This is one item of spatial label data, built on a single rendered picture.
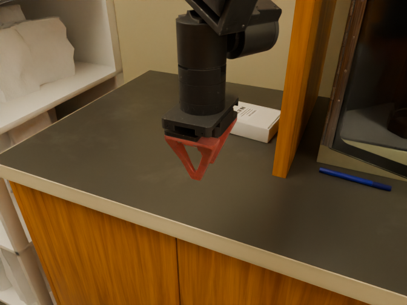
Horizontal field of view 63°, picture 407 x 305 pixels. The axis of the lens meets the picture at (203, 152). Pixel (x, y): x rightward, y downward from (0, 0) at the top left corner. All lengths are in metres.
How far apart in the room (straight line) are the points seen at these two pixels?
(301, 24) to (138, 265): 0.61
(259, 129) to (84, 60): 0.96
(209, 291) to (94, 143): 0.44
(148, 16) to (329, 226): 0.99
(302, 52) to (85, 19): 1.07
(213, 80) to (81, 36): 1.20
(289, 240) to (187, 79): 0.34
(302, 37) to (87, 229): 0.62
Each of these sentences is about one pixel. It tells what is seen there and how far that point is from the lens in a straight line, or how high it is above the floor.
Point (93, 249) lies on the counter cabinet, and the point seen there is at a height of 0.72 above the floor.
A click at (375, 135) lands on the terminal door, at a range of 0.71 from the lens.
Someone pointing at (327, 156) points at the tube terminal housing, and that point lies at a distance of 0.79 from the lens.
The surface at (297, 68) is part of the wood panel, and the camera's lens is 0.62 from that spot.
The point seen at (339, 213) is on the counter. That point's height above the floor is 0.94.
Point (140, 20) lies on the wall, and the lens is 1.36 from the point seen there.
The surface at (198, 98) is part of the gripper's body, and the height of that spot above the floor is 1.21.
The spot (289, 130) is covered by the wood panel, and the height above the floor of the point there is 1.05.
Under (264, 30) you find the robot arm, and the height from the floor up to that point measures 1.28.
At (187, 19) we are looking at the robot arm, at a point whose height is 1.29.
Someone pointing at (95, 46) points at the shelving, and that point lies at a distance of 1.52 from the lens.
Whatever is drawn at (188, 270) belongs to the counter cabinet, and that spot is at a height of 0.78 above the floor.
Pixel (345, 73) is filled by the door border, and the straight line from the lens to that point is 0.69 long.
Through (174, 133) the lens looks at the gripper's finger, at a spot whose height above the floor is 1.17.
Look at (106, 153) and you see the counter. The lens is 0.82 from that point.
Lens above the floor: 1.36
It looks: 32 degrees down
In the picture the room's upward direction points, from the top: straight up
